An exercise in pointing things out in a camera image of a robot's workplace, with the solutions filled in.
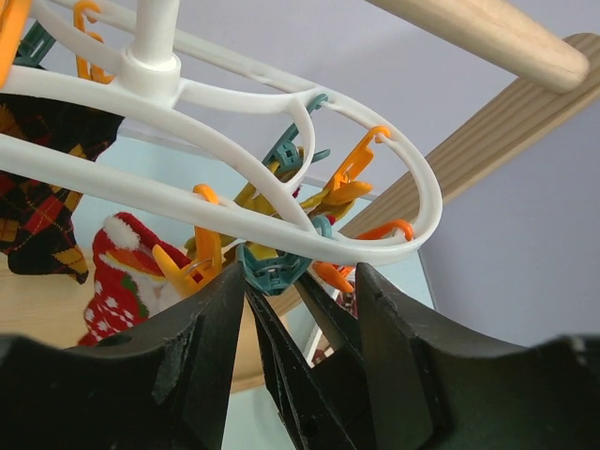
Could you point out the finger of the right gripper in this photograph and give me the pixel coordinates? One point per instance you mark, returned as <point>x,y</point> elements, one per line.
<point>340,375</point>
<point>304,409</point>

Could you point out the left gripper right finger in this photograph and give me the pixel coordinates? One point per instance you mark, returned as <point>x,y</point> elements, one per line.
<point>436,384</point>

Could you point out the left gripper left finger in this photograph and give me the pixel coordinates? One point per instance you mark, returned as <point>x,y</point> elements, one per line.
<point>162,384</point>

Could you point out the teal clothes peg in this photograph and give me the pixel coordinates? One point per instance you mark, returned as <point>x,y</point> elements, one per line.
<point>35,45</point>

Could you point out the white perforated plastic basket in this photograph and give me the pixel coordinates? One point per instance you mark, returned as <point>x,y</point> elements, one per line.
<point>323,342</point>

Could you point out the mustard yellow sock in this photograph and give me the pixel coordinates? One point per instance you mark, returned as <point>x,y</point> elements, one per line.
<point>285,225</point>

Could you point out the wooden clothes rack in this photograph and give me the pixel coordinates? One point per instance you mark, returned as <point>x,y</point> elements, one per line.
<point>190,74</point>

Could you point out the black argyle sock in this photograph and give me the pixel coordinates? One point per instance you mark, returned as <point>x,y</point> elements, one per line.
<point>37,233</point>

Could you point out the orange clothes peg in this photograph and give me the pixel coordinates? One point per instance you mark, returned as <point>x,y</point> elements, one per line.
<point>14,15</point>

